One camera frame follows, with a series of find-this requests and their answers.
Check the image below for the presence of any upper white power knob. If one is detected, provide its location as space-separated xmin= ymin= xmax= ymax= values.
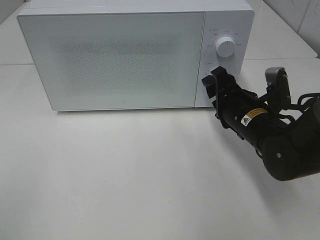
xmin=215 ymin=36 xmax=236 ymax=58

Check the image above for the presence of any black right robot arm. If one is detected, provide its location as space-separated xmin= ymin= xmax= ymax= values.
xmin=202 ymin=67 xmax=320 ymax=181

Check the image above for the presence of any white microwave oven body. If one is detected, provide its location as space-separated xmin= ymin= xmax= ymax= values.
xmin=17 ymin=0 xmax=255 ymax=108

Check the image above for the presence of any white microwave door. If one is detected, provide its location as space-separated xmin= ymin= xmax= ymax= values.
xmin=18 ymin=12 xmax=205 ymax=111

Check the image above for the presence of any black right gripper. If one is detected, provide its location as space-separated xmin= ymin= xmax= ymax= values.
xmin=201 ymin=66 xmax=258 ymax=130

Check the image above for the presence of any black camera cable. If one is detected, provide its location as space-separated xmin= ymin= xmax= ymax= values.
xmin=274 ymin=92 xmax=320 ymax=126

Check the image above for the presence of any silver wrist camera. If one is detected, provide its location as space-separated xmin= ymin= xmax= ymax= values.
xmin=265 ymin=67 xmax=291 ymax=109

